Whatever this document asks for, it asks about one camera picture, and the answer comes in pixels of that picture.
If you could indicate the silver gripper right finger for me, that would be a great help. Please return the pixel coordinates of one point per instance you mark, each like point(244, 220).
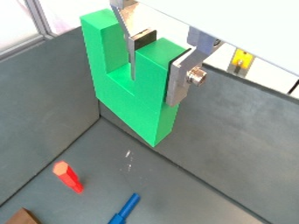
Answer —
point(186, 67)

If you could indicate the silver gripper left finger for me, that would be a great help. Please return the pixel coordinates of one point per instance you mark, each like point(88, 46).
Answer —
point(137, 37)

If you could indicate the green U-shaped block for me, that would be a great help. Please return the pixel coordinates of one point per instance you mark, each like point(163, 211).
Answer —
point(129, 88)

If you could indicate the red hexagonal peg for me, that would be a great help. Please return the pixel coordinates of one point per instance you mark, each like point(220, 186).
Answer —
point(67, 175)

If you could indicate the blue cylindrical peg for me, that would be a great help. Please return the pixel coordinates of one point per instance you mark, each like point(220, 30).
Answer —
point(119, 218)

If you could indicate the brown T-shaped block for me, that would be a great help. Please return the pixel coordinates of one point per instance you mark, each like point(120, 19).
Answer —
point(23, 217)

